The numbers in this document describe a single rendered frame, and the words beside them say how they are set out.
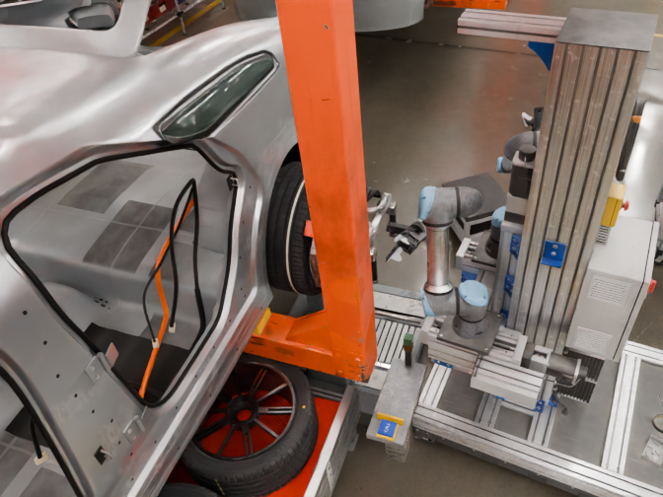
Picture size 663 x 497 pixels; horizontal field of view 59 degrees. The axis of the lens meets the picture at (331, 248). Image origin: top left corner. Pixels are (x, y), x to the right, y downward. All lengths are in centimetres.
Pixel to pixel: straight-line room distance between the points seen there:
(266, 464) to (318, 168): 132
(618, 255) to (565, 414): 102
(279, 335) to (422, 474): 100
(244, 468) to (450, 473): 105
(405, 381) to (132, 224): 151
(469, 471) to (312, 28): 225
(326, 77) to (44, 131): 81
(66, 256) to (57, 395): 133
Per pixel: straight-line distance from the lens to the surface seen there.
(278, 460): 264
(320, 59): 170
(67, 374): 182
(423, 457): 316
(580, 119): 200
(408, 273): 390
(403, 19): 513
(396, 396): 280
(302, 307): 346
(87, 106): 199
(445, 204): 220
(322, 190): 196
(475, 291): 240
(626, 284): 233
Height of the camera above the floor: 282
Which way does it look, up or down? 43 degrees down
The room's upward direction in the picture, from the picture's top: 8 degrees counter-clockwise
